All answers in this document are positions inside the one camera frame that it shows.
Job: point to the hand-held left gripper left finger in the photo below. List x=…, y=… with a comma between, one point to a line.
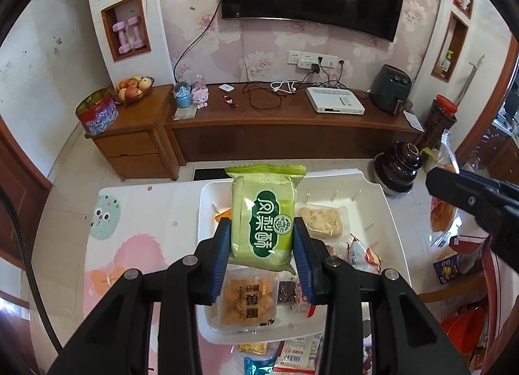
x=221, y=253

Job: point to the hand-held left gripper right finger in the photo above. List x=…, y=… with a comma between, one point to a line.
x=302, y=253

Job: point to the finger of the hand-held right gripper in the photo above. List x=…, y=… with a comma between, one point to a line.
x=458, y=192

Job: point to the beige pastry packet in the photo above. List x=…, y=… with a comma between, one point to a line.
x=324, y=221

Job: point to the dark snack packet red trim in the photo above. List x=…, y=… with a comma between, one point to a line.
x=288, y=292

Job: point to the clear orange pastry packet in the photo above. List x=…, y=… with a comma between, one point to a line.
x=243, y=294

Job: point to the green snack packet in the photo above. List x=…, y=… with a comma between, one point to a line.
x=263, y=213

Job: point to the small red white candy packet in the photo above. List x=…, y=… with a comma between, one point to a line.
x=363, y=255

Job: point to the white plastic storage box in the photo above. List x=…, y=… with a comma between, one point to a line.
x=377, y=213

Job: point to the dark brown ceramic pot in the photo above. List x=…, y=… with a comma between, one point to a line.
x=399, y=168

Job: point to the red-lid jar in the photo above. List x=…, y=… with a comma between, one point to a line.
x=440, y=124

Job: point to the blue printed carton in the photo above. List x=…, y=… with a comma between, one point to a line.
x=450, y=269

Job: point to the black flat panel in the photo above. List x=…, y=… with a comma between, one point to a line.
x=206, y=174

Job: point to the white paper card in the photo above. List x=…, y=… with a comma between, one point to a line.
x=413, y=120

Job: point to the pink printed tablecloth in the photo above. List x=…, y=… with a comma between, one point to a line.
x=121, y=245

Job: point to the yellow snack packet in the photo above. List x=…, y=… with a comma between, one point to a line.
x=253, y=348

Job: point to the white red label packet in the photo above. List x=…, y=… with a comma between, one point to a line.
x=298, y=354

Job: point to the teal snack packet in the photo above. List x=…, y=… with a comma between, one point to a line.
x=259, y=367

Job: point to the long wooden television stand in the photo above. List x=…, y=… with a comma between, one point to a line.
x=284, y=132

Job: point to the dark green air fryer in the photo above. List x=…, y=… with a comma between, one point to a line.
x=389, y=87

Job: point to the red plastic basin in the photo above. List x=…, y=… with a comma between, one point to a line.
x=466, y=330

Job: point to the wooden drawer cabinet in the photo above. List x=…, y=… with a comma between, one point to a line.
x=129, y=148

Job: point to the white set-top box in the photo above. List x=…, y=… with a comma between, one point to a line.
x=336, y=101

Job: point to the pink figurine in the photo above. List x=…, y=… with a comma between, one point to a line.
x=199, y=93

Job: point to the blue snow globe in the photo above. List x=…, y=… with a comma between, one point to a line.
x=182, y=95

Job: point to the small white device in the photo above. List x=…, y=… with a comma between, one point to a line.
x=225, y=88

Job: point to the fruit bowl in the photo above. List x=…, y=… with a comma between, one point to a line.
x=131, y=93

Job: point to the red round tin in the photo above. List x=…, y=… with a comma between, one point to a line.
x=97, y=115

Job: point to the wooden door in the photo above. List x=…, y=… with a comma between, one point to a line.
x=20, y=196

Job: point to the pink dumbbell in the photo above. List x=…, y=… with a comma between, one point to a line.
x=137, y=32
x=121, y=36

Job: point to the white wall socket panel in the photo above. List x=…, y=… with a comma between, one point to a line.
x=308, y=59

